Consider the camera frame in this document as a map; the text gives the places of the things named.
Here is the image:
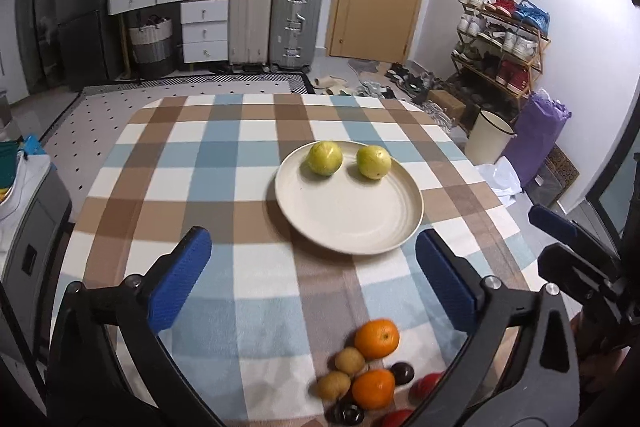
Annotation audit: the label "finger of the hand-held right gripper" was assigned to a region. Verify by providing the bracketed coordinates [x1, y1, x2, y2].
[529, 204, 621, 259]
[538, 243, 626, 308]

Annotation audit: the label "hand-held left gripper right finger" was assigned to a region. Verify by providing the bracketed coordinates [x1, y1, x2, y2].
[400, 228, 583, 427]

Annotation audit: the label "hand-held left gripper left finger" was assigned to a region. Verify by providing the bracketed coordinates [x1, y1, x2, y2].
[47, 226, 223, 427]

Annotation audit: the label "orange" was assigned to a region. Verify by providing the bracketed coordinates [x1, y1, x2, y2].
[351, 369, 396, 410]
[354, 318, 400, 360]

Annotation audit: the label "dark purple plum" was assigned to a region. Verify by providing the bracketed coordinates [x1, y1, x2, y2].
[334, 402, 365, 425]
[390, 361, 415, 385]

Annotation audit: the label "red tomato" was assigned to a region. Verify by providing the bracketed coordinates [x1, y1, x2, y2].
[377, 409, 413, 427]
[409, 372, 443, 405]

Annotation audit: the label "cream round plate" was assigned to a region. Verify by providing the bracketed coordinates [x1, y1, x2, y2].
[275, 141, 425, 254]

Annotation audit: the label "small brown fruit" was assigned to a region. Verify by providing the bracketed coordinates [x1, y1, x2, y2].
[334, 347, 367, 375]
[315, 371, 352, 400]

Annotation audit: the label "person's right hand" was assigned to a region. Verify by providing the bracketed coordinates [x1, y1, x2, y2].
[572, 311, 628, 394]

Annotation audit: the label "patterned door mat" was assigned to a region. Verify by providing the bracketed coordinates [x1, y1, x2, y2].
[525, 144, 581, 208]

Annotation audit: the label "white plastic bag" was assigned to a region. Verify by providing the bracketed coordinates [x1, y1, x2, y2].
[475, 157, 523, 206]

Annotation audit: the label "purple bag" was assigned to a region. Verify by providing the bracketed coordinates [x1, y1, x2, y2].
[502, 89, 572, 188]

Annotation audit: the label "white trash bin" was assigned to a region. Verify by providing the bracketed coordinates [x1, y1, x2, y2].
[465, 109, 516, 165]

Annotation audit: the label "green guava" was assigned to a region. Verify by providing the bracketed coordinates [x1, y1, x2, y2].
[356, 145, 392, 180]
[307, 141, 344, 178]

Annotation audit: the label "grey cabinet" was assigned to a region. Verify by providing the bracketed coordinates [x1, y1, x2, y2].
[0, 167, 73, 358]

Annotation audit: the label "cardboard box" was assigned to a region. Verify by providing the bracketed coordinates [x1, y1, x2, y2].
[427, 89, 467, 121]

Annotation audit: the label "white plastic basket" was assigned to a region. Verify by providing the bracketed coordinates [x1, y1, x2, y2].
[0, 137, 52, 220]

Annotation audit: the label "wooden shoe rack with shoes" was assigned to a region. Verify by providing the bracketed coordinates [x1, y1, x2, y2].
[452, 0, 551, 92]

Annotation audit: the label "pile of dark shoes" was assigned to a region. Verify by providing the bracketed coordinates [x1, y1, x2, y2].
[385, 62, 451, 108]

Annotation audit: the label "beige slippers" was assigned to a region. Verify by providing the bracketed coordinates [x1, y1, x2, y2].
[314, 76, 351, 96]

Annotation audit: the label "woven laundry basket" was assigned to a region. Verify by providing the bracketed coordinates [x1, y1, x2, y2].
[129, 16, 175, 78]

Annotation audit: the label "white drawer dresser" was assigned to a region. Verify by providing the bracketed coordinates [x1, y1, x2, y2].
[106, 0, 231, 74]

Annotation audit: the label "beige suitcase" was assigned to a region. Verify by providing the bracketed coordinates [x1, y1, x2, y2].
[228, 0, 275, 74]

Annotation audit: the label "silver suitcase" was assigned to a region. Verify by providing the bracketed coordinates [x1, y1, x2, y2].
[270, 0, 323, 74]

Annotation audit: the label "grey refrigerator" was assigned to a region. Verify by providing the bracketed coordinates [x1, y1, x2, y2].
[55, 0, 131, 84]

